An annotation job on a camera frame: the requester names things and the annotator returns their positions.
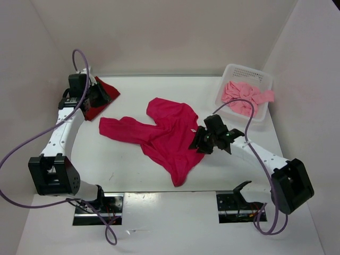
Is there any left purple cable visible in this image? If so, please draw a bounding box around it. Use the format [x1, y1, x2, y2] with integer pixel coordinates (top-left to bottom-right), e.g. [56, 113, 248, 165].
[0, 48, 118, 245]

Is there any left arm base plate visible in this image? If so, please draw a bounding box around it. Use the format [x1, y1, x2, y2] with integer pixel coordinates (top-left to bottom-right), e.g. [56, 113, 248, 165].
[71, 193, 124, 226]

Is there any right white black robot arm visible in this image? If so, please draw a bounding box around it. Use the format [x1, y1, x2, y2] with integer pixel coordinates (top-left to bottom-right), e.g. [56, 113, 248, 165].
[189, 114, 315, 215]

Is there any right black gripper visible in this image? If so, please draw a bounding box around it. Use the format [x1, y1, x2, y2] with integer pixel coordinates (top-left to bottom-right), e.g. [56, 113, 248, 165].
[188, 125, 217, 155]

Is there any white plastic basket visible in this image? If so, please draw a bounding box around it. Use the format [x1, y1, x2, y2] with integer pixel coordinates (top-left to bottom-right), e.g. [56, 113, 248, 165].
[213, 64, 275, 122]

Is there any light pink t shirt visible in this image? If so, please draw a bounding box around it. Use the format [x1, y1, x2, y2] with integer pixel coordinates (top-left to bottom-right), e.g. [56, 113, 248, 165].
[221, 81, 275, 117]

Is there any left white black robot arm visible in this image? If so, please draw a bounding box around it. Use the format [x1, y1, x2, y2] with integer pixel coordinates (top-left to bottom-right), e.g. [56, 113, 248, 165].
[28, 69, 120, 213]

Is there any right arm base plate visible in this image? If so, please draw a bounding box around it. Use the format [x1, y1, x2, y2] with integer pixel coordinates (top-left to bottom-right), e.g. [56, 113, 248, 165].
[216, 192, 264, 224]

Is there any dark red t shirt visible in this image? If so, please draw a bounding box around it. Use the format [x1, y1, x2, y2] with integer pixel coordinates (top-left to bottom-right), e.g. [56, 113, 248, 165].
[83, 76, 120, 121]

